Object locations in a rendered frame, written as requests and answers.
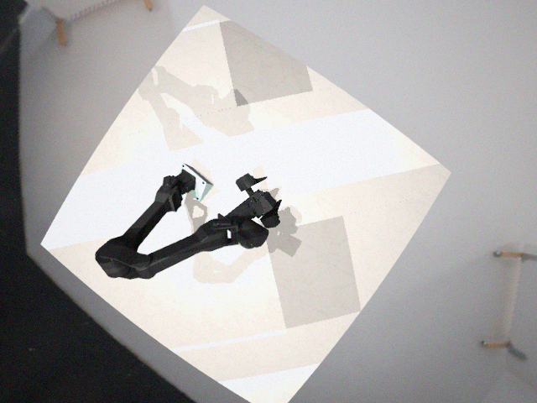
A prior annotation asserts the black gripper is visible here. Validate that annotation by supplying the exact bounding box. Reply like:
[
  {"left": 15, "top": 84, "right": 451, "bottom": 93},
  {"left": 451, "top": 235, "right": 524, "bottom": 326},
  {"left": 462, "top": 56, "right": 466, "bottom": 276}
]
[{"left": 235, "top": 173, "right": 282, "bottom": 228}]

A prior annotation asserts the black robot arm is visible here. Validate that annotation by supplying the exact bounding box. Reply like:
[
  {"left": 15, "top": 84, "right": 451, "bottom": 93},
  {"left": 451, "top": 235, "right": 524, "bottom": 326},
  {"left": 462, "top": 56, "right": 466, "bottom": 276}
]
[{"left": 95, "top": 169, "right": 277, "bottom": 280}]

